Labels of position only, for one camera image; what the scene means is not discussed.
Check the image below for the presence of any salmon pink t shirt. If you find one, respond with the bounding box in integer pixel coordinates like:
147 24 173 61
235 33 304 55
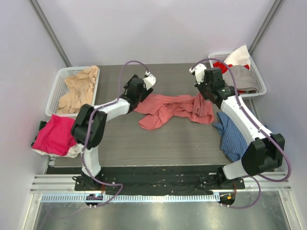
134 94 215 131

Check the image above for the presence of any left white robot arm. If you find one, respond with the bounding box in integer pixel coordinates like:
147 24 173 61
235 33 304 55
71 71 156 191

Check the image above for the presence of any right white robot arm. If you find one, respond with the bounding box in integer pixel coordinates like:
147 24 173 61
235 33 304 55
189 64 285 189

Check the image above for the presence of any red garment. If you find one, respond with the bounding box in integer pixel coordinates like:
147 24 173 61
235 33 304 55
213 62 234 86

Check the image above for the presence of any right white plastic basket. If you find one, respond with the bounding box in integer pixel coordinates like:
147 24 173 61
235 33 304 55
208 51 267 99

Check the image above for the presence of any white plastic basket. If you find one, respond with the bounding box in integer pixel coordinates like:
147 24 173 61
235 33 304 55
208 51 267 99
45 66 100 118

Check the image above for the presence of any grey bucket hat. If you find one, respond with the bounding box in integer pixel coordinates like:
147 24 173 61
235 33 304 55
230 65 258 94

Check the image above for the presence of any beige t shirt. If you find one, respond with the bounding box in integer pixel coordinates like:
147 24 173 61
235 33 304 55
57 66 99 114

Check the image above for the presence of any blue checkered shirt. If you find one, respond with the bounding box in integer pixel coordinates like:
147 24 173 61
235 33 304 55
213 112 248 162

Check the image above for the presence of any left white plastic basket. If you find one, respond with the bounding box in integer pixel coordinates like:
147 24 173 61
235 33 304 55
45 66 100 118

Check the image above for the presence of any cream white garment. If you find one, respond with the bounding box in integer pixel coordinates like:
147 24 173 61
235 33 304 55
32 144 82 158

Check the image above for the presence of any magenta t shirt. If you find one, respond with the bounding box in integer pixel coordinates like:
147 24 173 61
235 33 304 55
32 115 77 156

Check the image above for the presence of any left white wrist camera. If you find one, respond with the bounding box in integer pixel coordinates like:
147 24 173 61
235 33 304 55
143 70 156 90

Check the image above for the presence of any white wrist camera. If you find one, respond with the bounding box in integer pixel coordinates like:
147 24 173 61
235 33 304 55
189 64 207 84
143 70 156 90

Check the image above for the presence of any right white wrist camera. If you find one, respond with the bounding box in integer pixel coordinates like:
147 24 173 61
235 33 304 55
189 64 207 84

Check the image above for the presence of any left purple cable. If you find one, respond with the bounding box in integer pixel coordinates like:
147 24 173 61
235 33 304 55
80 60 151 208

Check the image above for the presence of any purple cable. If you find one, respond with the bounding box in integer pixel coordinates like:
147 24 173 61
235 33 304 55
191 58 292 211
80 60 151 208

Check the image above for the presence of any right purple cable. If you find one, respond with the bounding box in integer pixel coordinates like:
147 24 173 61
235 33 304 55
191 58 292 211

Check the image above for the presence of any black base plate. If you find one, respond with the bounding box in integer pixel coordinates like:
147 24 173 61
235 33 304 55
73 165 245 196

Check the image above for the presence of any right corner aluminium post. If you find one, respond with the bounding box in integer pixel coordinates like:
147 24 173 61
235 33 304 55
248 0 285 55

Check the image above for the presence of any corner aluminium post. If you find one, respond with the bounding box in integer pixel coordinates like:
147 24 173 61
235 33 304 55
248 0 285 55
29 0 72 67

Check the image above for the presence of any aluminium frame rail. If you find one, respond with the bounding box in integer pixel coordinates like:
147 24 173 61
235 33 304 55
30 172 292 194

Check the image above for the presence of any left corner aluminium post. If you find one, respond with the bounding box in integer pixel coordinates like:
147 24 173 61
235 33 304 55
29 0 72 67

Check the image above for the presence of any white slotted cable duct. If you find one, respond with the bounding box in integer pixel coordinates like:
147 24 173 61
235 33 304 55
41 193 220 203

